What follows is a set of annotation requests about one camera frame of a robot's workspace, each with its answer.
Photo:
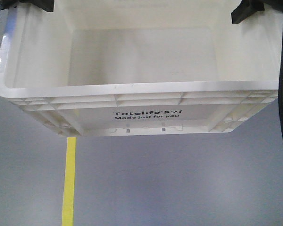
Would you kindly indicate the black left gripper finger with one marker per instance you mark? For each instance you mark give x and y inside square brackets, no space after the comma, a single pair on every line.
[46,5]

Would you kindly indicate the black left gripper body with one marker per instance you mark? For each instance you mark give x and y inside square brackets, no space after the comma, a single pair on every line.
[6,4]

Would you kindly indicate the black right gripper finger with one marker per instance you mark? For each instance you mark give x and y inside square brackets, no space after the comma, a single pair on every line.
[245,9]

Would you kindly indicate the white plastic tote box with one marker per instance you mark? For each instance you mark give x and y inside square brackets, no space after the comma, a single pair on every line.
[140,67]

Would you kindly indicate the yellow floor tape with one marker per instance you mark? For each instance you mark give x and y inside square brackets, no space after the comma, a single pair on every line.
[69,183]

